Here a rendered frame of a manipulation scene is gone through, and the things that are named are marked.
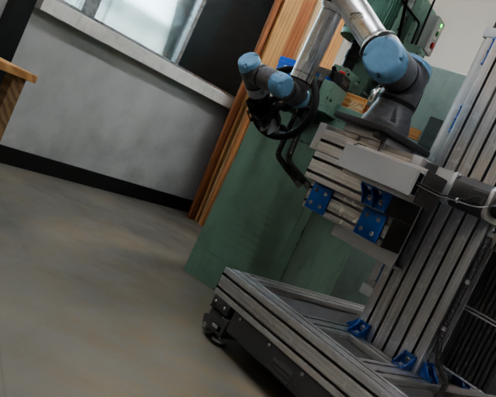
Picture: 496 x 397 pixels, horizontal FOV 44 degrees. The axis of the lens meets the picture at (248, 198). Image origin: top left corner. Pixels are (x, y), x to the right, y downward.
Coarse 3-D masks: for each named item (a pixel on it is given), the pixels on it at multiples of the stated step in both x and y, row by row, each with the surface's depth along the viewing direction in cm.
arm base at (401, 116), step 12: (384, 96) 180; (372, 108) 181; (384, 108) 178; (396, 108) 178; (408, 108) 178; (372, 120) 178; (384, 120) 177; (396, 120) 177; (408, 120) 179; (408, 132) 180
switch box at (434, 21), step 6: (432, 18) 270; (438, 18) 268; (426, 24) 271; (432, 24) 269; (438, 24) 270; (444, 24) 276; (426, 30) 270; (432, 30) 269; (438, 30) 272; (420, 36) 271; (426, 36) 270; (432, 36) 270; (438, 36) 275; (414, 42) 272; (420, 42) 271; (426, 42) 269; (432, 42) 273; (426, 48) 270; (426, 54) 276
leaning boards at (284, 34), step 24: (288, 0) 399; (312, 0) 423; (288, 24) 408; (312, 24) 429; (264, 48) 400; (288, 48) 422; (336, 48) 461; (240, 96) 401; (240, 120) 404; (216, 144) 401; (240, 144) 398; (216, 168) 403; (216, 192) 397; (192, 216) 405
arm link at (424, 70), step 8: (416, 56) 177; (416, 64) 174; (424, 64) 177; (424, 72) 177; (416, 80) 175; (424, 80) 178; (384, 88) 178; (408, 88) 175; (416, 88) 177; (424, 88) 181; (400, 96) 177; (408, 96) 178; (416, 96) 179; (416, 104) 181
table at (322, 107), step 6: (318, 108) 231; (324, 108) 230; (330, 108) 231; (336, 108) 238; (342, 108) 237; (324, 114) 236; (330, 114) 233; (354, 114) 234; (360, 114) 233; (336, 120) 237
